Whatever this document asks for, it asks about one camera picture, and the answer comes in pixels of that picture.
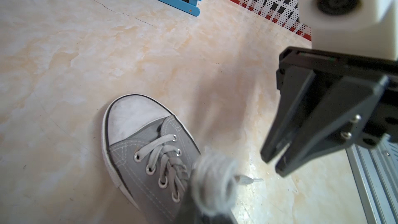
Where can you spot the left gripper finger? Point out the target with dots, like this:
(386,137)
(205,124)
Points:
(189,213)

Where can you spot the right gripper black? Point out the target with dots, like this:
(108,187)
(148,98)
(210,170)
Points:
(328,102)

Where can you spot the grey shoelace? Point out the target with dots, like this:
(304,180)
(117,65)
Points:
(213,179)

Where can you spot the grey canvas sneaker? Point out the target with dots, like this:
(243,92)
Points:
(131,122)

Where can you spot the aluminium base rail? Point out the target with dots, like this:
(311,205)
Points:
(375,173)

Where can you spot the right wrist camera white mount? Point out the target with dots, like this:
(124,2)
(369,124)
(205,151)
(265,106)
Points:
(356,27)

